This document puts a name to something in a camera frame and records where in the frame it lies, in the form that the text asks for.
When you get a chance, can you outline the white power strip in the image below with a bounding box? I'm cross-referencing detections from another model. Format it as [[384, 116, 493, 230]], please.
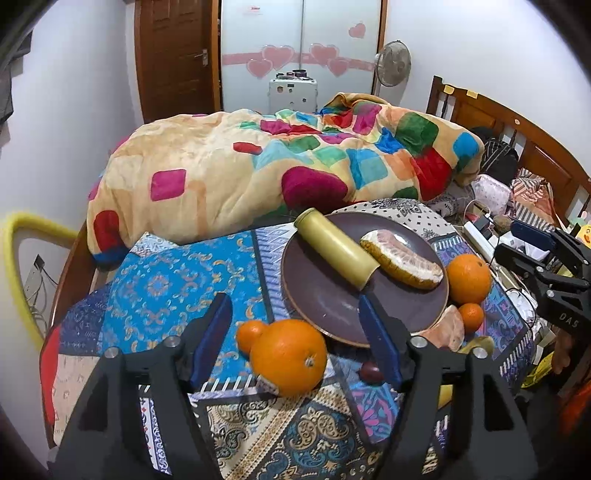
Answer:
[[463, 220, 498, 265]]

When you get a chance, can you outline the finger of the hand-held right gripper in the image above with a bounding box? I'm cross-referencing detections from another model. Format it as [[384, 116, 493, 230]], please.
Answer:
[[510, 220, 591, 278], [493, 243, 555, 283]]

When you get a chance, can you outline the pink pomelo flesh piece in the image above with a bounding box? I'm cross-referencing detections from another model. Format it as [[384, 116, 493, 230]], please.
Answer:
[[419, 305, 465, 352]]

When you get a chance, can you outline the dark purple plate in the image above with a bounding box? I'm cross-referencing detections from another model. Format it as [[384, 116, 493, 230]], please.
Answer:
[[281, 211, 450, 336]]

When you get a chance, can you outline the colourful checked blanket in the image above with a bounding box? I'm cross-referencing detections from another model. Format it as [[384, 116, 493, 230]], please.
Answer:
[[88, 92, 485, 271]]

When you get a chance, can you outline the yellow padded hoop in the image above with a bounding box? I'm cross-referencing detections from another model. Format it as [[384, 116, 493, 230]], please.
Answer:
[[2, 211, 80, 341]]

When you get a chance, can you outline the yellow-green bamboo tube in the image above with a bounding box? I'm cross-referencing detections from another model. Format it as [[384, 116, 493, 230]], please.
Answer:
[[294, 208, 380, 291]]

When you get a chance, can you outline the yellow banana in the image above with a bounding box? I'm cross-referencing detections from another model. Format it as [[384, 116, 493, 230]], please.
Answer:
[[436, 336, 496, 409]]

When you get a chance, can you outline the blue patchwork tablecloth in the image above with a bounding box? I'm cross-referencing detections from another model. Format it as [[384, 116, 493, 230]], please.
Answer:
[[39, 198, 536, 480]]

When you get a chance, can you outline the large orange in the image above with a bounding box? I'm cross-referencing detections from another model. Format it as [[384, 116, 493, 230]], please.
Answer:
[[249, 319, 328, 398]]

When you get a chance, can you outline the pink patterned pillow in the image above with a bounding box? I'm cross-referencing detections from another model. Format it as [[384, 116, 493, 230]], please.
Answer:
[[472, 174, 514, 214]]

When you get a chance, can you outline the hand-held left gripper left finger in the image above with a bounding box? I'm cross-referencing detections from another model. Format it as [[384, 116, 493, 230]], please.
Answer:
[[48, 292, 234, 480]]

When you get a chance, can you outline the peeled pomelo segment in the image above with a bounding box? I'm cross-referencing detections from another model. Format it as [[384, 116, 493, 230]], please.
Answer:
[[359, 229, 445, 291]]

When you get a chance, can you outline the wardrobe with pink hearts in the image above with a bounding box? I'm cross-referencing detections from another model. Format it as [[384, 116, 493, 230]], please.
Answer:
[[219, 0, 387, 114]]

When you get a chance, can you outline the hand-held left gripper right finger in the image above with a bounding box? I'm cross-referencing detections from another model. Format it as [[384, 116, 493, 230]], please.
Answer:
[[358, 294, 539, 480]]

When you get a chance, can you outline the person's right hand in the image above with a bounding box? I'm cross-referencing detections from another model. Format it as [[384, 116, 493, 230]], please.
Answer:
[[551, 330, 575, 376]]

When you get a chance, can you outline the standing electric fan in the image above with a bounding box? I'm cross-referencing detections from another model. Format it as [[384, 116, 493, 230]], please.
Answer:
[[372, 41, 413, 100]]

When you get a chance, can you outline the small tangerine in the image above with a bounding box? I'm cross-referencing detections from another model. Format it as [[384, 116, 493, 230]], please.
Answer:
[[236, 320, 270, 355], [458, 302, 485, 334]]

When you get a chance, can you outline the striped cloth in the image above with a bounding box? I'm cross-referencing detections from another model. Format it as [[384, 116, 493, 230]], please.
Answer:
[[509, 167, 563, 223]]

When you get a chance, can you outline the black bag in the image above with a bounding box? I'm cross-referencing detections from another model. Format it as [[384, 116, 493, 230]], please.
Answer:
[[479, 137, 521, 186]]

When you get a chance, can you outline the dark red jujube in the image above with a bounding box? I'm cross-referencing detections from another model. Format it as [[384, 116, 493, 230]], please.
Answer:
[[359, 361, 385, 385]]

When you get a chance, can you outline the wooden bed headboard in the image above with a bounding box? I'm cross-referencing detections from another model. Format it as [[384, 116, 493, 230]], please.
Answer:
[[425, 75, 591, 222]]

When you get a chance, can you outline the medium orange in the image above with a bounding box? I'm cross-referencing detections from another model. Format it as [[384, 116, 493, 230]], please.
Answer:
[[445, 254, 493, 305]]

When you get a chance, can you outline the brown wooden door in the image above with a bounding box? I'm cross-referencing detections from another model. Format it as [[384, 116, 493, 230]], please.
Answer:
[[134, 0, 223, 124]]

